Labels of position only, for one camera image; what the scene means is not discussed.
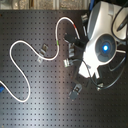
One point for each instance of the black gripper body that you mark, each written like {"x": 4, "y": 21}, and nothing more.
{"x": 75, "y": 41}

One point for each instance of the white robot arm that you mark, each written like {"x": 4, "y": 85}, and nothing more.
{"x": 103, "y": 32}

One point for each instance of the middle metal cable clip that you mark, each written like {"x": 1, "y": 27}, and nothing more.
{"x": 69, "y": 61}

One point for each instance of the metal cable clip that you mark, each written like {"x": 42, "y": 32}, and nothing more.
{"x": 42, "y": 52}
{"x": 69, "y": 61}

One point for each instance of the left metal cable clip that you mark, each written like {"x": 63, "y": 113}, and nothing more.
{"x": 42, "y": 52}

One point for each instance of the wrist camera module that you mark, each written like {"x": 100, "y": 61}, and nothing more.
{"x": 75, "y": 92}

